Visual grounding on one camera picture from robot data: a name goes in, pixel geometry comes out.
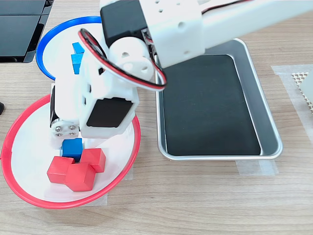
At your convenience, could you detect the red cube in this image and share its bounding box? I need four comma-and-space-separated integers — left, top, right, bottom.
65, 163, 96, 192
46, 156, 75, 183
80, 148, 107, 173

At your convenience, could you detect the blue-rimmed white plate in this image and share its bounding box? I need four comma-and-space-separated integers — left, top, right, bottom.
36, 16, 103, 81

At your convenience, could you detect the red black white cable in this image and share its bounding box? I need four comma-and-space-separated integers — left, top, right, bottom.
78, 28, 168, 92
200, 0, 253, 16

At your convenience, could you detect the blue cube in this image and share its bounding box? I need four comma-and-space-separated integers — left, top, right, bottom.
71, 42, 85, 55
70, 53, 84, 75
61, 138, 84, 164

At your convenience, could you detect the black glossy panel device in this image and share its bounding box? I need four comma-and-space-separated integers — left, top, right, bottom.
0, 0, 56, 64

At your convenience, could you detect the red-rimmed white plate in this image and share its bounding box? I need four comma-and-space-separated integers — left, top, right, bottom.
0, 94, 142, 210

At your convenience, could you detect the black mat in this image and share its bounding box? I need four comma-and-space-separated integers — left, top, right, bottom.
162, 54, 262, 157

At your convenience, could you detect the pale perforated plate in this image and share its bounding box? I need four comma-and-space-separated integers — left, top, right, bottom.
291, 70, 313, 116

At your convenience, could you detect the steel tray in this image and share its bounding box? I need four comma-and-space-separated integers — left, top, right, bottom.
154, 38, 284, 162

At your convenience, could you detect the clear tape sheet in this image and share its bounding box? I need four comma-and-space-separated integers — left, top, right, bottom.
270, 64, 313, 145

